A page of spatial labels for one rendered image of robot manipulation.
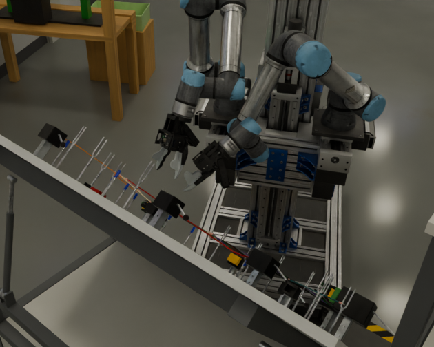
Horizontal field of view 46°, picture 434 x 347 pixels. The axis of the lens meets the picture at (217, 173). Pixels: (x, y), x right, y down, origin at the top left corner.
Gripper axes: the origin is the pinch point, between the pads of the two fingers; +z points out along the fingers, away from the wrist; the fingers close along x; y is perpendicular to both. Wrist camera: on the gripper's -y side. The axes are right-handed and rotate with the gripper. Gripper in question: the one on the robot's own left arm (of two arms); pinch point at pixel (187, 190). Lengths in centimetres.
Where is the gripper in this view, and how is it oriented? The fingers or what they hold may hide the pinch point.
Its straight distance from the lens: 189.4
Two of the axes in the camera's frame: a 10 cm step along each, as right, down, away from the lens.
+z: -7.5, 6.6, 0.1
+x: 1.1, 1.5, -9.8
